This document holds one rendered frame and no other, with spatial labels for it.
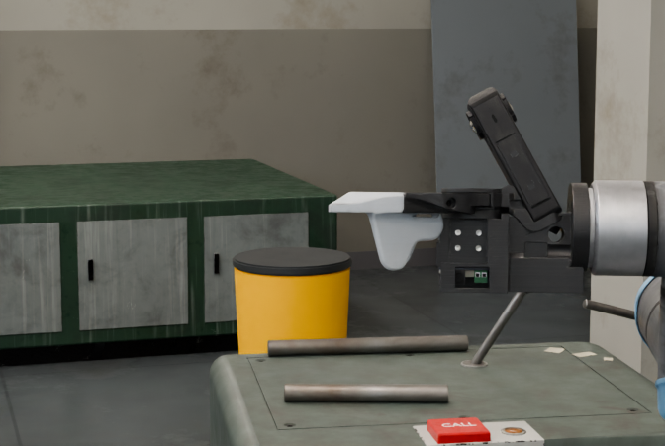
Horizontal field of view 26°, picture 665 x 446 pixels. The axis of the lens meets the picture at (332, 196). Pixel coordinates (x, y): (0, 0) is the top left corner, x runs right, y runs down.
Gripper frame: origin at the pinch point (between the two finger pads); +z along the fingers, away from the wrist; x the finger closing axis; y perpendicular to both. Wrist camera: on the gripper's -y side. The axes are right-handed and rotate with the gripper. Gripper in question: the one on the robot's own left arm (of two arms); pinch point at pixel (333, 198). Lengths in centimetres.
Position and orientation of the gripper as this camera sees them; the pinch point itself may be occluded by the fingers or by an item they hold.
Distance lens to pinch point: 115.3
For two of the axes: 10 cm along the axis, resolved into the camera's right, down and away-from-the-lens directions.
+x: 0.8, 0.1, 10.0
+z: -10.0, -0.1, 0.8
